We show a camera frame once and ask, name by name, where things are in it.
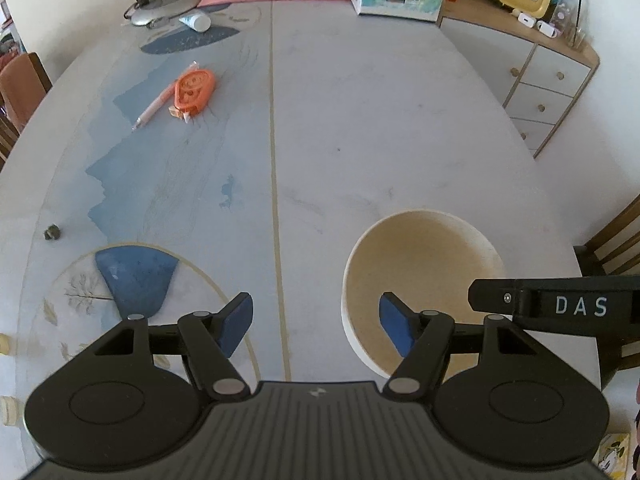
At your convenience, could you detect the yellow cartoon box on floor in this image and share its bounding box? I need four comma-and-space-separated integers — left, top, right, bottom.
593, 432, 630, 480

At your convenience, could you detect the cream round bowl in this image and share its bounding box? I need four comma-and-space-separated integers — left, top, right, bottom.
341, 209, 506, 378

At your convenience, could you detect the wooden chair with pink towel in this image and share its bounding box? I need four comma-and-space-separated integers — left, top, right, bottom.
1, 52, 52, 165

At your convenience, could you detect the beige coaster far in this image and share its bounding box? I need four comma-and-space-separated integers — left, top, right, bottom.
0, 334, 11, 356

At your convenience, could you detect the small dark object on table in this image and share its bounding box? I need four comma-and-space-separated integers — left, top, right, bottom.
43, 224, 61, 240

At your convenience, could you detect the beige coaster near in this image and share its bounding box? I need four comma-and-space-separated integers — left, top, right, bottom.
0, 396, 20, 427

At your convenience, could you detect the grey desk lamp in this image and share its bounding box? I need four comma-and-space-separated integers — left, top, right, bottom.
122, 0, 200, 27

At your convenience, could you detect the pink pen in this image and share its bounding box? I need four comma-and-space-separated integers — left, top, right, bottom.
132, 62, 200, 130

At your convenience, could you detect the white sideboard cabinet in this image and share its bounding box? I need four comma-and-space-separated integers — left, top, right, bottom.
439, 0, 600, 156

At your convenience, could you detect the wooden chair right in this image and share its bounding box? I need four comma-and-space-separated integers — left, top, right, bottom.
574, 196, 640, 276

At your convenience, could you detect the white tube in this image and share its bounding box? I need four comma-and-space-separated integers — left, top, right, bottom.
179, 9, 212, 34

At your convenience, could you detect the orange tape dispenser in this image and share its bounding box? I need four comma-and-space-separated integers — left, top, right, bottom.
169, 68, 216, 122

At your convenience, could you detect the beige coaster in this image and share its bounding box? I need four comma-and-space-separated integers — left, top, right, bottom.
0, 396, 20, 427
0, 334, 11, 356

